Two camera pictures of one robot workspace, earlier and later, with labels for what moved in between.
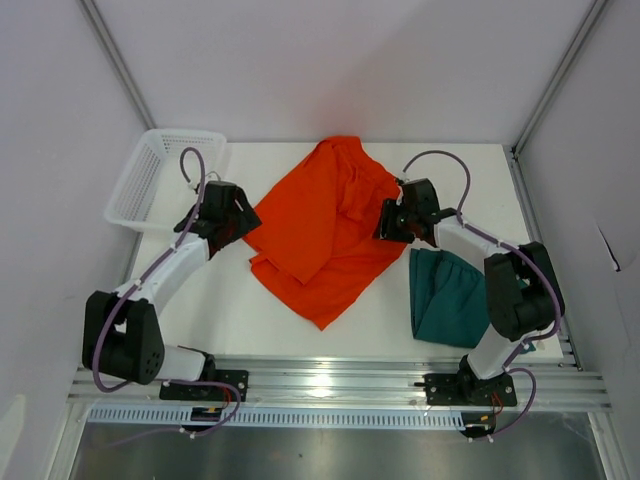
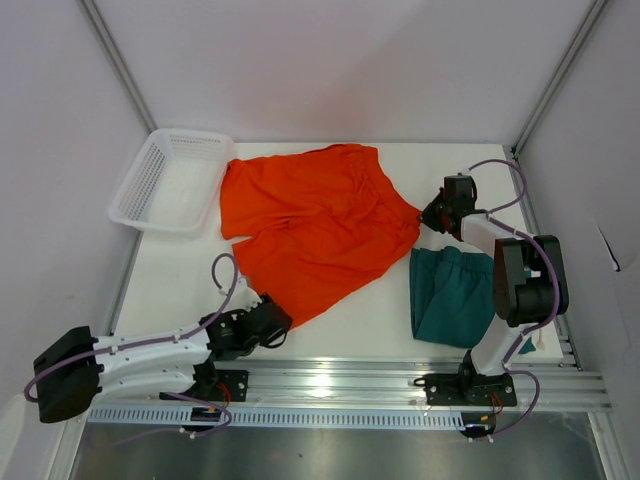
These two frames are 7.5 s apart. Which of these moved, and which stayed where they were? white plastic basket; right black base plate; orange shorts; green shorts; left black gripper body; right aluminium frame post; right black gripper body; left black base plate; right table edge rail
Moved: left black gripper body; right black gripper body; orange shorts
Stayed: right black base plate; right aluminium frame post; left black base plate; right table edge rail; green shorts; white plastic basket
